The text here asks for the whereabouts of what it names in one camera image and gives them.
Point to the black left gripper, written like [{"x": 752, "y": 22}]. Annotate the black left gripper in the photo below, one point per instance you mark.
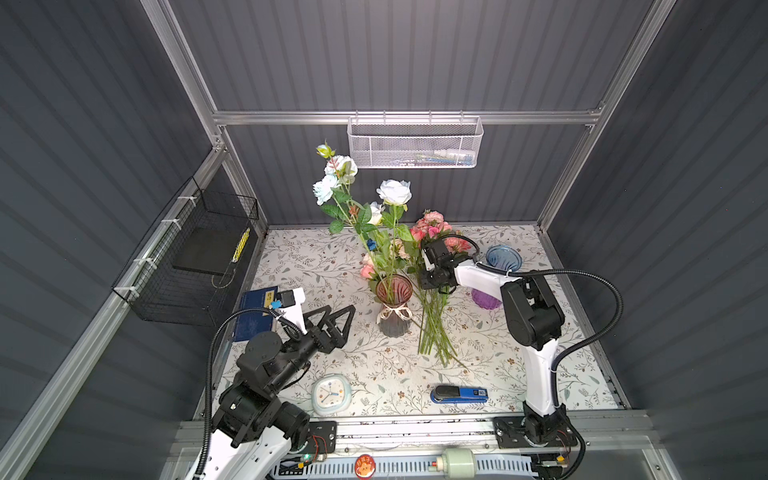
[{"x": 334, "y": 338}]

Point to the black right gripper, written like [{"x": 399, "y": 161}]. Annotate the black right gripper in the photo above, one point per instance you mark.
[{"x": 424, "y": 282}]

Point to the artificial flower bunch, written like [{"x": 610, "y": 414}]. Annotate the artificial flower bunch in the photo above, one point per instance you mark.
[{"x": 433, "y": 338}]

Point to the white rose stem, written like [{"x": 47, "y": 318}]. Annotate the white rose stem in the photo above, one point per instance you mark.
[
  {"x": 395, "y": 196},
  {"x": 375, "y": 228}
]

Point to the white blue flower spray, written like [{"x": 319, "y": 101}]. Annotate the white blue flower spray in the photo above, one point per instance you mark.
[{"x": 333, "y": 192}]

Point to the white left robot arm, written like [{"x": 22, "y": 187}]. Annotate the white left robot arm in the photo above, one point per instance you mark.
[{"x": 252, "y": 429}]

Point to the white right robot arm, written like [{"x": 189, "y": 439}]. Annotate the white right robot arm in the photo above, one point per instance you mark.
[{"x": 534, "y": 318}]

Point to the red glass vase with ribbon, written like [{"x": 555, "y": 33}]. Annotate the red glass vase with ribbon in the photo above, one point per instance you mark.
[{"x": 394, "y": 303}]

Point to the pale green alarm clock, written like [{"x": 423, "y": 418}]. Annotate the pale green alarm clock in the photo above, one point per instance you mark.
[{"x": 331, "y": 394}]

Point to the floral table cloth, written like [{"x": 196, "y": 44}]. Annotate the floral table cloth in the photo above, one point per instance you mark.
[{"x": 387, "y": 375}]

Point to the toothpaste tube in basket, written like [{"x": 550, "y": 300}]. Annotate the toothpaste tube in basket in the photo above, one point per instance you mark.
[{"x": 460, "y": 157}]

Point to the blue black stapler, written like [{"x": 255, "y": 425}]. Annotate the blue black stapler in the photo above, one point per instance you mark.
[{"x": 454, "y": 394}]

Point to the red round sticker badge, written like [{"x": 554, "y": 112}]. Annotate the red round sticker badge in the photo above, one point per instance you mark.
[{"x": 364, "y": 467}]

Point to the pale green cylinder knob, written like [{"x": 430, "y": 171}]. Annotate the pale green cylinder knob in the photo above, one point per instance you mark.
[{"x": 456, "y": 463}]

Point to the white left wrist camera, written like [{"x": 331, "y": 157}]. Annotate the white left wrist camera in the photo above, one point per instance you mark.
[{"x": 289, "y": 305}]

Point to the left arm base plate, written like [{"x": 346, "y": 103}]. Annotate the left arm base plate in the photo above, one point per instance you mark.
[{"x": 321, "y": 439}]

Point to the white mesh wall basket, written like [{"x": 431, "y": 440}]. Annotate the white mesh wall basket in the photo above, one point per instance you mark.
[{"x": 407, "y": 141}]

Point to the black wire wall basket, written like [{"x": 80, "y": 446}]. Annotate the black wire wall basket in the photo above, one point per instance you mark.
[{"x": 186, "y": 276}]

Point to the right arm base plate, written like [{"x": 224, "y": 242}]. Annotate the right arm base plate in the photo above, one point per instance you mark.
[{"x": 531, "y": 430}]

